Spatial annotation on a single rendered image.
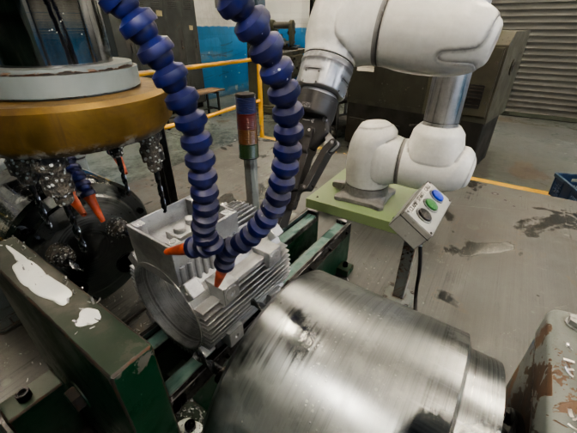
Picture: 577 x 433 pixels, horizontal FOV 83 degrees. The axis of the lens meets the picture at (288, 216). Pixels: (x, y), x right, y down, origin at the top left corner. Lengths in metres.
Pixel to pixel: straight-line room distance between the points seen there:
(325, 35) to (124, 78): 0.34
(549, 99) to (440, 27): 6.60
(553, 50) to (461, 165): 6.02
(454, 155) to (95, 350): 0.98
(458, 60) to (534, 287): 0.68
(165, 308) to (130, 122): 0.39
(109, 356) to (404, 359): 0.24
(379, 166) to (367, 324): 0.84
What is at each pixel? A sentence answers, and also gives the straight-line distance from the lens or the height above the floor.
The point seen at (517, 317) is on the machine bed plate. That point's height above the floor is 0.80.
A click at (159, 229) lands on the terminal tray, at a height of 1.11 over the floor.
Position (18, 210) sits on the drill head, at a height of 1.14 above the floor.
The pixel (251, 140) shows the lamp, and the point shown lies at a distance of 1.00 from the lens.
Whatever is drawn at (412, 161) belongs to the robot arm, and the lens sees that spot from 1.08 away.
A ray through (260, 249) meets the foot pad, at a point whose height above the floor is 1.07.
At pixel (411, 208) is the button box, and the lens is 0.67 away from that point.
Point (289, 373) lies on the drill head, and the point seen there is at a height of 1.15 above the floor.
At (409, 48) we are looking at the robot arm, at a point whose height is 1.36.
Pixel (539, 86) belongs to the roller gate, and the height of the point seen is 0.51.
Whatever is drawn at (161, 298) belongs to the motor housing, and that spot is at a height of 0.97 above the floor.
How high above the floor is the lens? 1.39
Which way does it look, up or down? 31 degrees down
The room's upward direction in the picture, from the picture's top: straight up
